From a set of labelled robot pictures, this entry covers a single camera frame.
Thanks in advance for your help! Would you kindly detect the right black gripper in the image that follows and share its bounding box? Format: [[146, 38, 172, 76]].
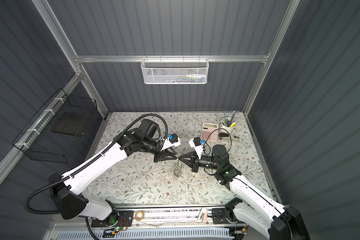
[[179, 151, 220, 173]]

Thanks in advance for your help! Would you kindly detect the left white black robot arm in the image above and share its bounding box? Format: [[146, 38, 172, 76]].
[[51, 119, 181, 225]]

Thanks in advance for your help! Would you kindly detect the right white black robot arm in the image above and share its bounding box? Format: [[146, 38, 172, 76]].
[[178, 145, 310, 240]]

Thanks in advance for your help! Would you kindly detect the pink calculator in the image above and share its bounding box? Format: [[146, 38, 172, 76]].
[[200, 123, 219, 143]]

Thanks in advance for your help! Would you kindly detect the black white stapler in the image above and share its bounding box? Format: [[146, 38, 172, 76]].
[[218, 133, 240, 143]]

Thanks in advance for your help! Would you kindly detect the white pen cup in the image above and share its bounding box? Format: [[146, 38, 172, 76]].
[[219, 111, 237, 136]]

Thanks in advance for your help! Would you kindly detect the white pink small device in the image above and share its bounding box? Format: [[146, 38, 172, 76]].
[[198, 208, 208, 224]]

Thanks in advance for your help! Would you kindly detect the tape roll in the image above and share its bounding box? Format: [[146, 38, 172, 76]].
[[134, 210, 145, 222]]

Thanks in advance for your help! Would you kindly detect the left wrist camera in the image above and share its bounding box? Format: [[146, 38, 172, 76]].
[[161, 134, 181, 151]]

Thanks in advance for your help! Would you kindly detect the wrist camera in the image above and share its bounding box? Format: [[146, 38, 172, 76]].
[[189, 137, 205, 160], [161, 134, 181, 151]]

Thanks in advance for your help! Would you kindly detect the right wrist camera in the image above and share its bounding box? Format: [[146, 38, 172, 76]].
[[189, 137, 205, 160]]

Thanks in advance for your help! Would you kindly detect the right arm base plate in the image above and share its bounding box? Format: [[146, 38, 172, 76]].
[[208, 208, 248, 226]]

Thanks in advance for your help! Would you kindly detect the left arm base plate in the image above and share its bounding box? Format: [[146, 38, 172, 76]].
[[91, 211, 134, 228]]

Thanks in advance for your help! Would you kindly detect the white wire mesh basket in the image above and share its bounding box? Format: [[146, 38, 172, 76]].
[[141, 58, 210, 85]]

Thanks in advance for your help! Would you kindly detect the black wire basket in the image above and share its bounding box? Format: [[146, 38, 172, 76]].
[[13, 91, 98, 164]]

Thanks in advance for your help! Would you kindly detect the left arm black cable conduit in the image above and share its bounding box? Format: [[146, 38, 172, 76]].
[[23, 113, 169, 216]]

